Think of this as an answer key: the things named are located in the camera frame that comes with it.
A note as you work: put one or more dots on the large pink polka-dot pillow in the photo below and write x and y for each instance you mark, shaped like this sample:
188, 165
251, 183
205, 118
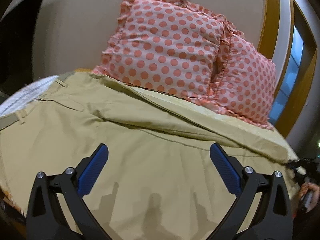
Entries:
169, 46

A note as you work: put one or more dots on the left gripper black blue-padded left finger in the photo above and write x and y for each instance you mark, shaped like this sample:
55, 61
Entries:
45, 217

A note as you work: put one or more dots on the yellow bed sheet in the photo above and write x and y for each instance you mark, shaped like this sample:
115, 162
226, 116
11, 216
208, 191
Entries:
269, 144

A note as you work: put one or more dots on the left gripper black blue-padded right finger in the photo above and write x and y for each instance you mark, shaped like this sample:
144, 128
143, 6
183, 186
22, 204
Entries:
273, 216

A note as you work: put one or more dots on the wooden framed window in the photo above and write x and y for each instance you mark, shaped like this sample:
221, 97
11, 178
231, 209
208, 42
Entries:
284, 20

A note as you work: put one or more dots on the person's right hand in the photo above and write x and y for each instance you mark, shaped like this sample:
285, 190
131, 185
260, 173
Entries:
309, 194

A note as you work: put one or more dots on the white striped cloth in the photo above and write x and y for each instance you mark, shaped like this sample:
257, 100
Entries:
25, 95

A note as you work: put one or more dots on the khaki pants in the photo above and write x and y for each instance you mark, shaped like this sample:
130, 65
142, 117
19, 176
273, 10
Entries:
159, 181

